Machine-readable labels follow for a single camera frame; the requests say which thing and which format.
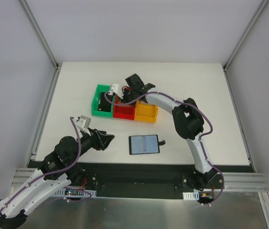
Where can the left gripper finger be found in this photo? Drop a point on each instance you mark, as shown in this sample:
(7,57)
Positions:
(104,140)
(100,133)

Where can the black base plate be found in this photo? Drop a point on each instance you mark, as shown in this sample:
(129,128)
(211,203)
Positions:
(139,180)

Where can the right white cable duct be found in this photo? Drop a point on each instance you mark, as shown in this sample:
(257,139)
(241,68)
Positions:
(191,196)

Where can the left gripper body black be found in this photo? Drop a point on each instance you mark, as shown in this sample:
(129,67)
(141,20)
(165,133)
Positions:
(97,139)

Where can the green plastic bin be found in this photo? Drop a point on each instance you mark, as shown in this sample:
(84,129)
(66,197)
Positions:
(100,88)

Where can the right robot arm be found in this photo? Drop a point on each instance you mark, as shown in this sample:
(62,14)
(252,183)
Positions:
(188,121)

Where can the red plastic bin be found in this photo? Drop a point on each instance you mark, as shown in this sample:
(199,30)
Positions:
(124,112)

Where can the white cable duct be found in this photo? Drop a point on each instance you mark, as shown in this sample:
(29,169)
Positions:
(191,196)
(74,193)

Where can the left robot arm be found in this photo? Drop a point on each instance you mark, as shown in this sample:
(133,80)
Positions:
(59,169)

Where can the aluminium frame post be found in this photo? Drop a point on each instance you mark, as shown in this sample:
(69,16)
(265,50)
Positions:
(249,27)
(39,34)

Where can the right aluminium frame post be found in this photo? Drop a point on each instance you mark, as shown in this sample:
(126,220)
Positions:
(249,27)

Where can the black leather card holder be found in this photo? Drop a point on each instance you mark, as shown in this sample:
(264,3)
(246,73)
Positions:
(144,144)

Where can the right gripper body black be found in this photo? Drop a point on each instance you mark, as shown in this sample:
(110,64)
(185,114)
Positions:
(127,97)

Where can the left aluminium frame post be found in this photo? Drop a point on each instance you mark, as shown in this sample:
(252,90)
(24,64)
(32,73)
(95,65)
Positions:
(39,34)

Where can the orange plastic bin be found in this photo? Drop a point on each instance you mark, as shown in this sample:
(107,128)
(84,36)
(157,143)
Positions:
(145,112)

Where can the aluminium front rail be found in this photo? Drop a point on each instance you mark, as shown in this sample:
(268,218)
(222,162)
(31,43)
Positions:
(237,182)

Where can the left white cable duct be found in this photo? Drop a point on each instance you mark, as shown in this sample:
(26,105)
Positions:
(74,193)

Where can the black cards in green bin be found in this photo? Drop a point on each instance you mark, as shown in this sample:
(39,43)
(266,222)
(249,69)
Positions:
(103,104)

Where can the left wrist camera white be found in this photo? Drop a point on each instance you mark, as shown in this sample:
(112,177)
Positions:
(82,123)

